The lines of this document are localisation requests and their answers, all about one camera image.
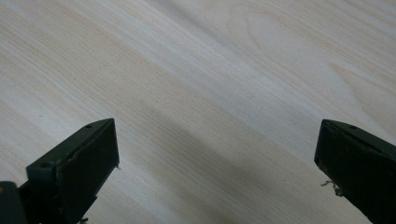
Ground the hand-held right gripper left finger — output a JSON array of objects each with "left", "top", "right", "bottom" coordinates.
[{"left": 18, "top": 118, "right": 120, "bottom": 224}]

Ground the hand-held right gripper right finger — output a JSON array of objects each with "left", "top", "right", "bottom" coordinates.
[{"left": 314, "top": 119, "right": 396, "bottom": 224}]

